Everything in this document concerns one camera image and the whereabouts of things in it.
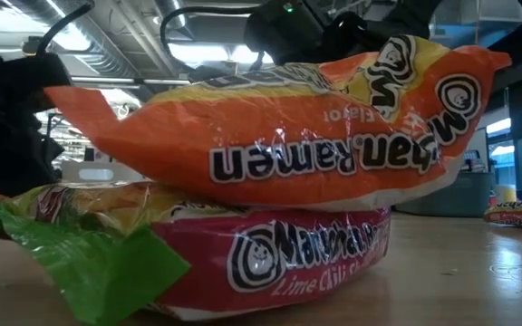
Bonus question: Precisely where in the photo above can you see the green lime chili ramen pack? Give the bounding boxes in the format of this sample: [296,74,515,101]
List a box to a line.
[482,197,522,231]
[0,180,392,326]

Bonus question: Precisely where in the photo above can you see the hanging yellow black reel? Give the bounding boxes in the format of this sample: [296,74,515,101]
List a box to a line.
[21,35,45,58]

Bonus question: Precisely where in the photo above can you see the teal plastic bin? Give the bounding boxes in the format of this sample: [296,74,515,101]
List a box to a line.
[392,170,497,218]

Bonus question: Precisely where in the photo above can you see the grey device on stand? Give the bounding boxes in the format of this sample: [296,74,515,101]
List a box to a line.
[462,149,483,172]

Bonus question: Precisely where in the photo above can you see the white board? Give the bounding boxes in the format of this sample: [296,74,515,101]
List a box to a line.
[462,128,488,173]

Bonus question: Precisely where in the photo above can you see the yellow container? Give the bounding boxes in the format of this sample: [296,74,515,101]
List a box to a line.
[495,184,518,205]

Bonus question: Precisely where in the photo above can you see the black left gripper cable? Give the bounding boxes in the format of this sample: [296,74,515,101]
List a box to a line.
[37,1,95,58]

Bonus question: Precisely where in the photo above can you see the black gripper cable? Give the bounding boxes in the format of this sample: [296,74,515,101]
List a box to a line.
[37,1,95,58]
[159,4,265,86]

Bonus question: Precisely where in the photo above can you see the long corrugated ventilation duct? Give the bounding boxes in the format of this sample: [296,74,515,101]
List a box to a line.
[6,0,142,79]

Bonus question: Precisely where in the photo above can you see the round silver ventilation duct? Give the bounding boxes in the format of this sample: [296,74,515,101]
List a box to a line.
[153,0,189,29]

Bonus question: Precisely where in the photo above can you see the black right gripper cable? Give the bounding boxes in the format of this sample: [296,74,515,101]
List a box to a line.
[159,4,265,86]

